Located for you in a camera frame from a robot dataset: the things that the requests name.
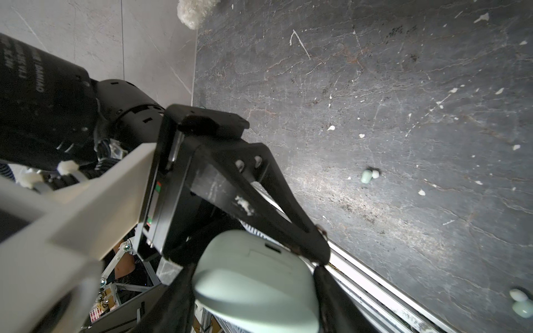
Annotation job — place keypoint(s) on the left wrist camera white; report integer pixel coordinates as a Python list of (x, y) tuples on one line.
[(59, 252)]

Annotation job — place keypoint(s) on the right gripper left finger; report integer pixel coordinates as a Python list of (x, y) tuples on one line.
[(174, 310)]

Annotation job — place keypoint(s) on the white teddy bear brown shirt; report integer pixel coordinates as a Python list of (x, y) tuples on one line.
[(193, 13)]

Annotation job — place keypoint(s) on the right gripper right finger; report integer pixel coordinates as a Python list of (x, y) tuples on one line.
[(338, 312)]

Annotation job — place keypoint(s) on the green earbud charging case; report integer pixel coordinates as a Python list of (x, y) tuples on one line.
[(256, 285)]

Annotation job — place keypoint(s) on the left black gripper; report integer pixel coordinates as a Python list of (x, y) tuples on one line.
[(239, 178)]

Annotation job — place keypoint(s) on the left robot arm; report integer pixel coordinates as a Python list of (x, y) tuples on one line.
[(52, 111)]

